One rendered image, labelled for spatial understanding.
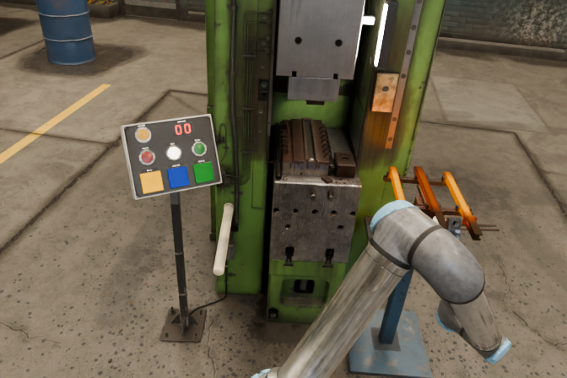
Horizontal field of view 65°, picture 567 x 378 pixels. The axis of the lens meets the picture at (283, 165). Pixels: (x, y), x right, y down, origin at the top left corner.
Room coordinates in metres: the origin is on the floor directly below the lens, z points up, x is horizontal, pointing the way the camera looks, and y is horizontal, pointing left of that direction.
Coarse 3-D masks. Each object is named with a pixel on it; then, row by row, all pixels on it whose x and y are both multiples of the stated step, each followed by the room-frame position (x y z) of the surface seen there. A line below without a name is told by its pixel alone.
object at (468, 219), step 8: (448, 176) 1.64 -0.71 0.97; (448, 184) 1.59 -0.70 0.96; (456, 192) 1.51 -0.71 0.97; (456, 200) 1.47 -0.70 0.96; (464, 200) 1.46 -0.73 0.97; (464, 208) 1.40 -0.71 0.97; (464, 216) 1.35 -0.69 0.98; (472, 216) 1.35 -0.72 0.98; (472, 224) 1.30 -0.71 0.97; (472, 232) 1.28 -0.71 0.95; (480, 232) 1.26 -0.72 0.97
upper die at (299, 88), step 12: (288, 84) 1.66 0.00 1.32; (300, 84) 1.64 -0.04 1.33; (312, 84) 1.64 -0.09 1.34; (324, 84) 1.65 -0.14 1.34; (336, 84) 1.65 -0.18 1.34; (288, 96) 1.64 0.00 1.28; (300, 96) 1.64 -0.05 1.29; (312, 96) 1.64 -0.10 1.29; (324, 96) 1.65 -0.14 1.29; (336, 96) 1.65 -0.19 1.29
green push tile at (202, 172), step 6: (210, 162) 1.50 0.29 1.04; (198, 168) 1.47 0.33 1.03; (204, 168) 1.47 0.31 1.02; (210, 168) 1.48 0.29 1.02; (198, 174) 1.45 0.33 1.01; (204, 174) 1.46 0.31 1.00; (210, 174) 1.47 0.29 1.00; (198, 180) 1.44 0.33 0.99; (204, 180) 1.45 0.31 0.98; (210, 180) 1.46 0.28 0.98
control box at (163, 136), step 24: (168, 120) 1.52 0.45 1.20; (192, 120) 1.56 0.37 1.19; (144, 144) 1.44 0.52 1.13; (168, 144) 1.48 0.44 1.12; (192, 144) 1.51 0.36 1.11; (144, 168) 1.40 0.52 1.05; (168, 168) 1.43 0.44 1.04; (192, 168) 1.46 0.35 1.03; (216, 168) 1.50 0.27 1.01; (168, 192) 1.38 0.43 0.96
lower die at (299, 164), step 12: (300, 120) 2.05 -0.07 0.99; (312, 120) 2.04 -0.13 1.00; (288, 132) 1.92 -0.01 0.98; (300, 132) 1.91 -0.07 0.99; (312, 132) 1.90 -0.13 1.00; (288, 144) 1.80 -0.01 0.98; (300, 144) 1.79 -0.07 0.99; (288, 156) 1.69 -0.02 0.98; (300, 156) 1.68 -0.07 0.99; (288, 168) 1.64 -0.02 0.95; (300, 168) 1.64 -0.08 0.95; (312, 168) 1.65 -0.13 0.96; (324, 168) 1.65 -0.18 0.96
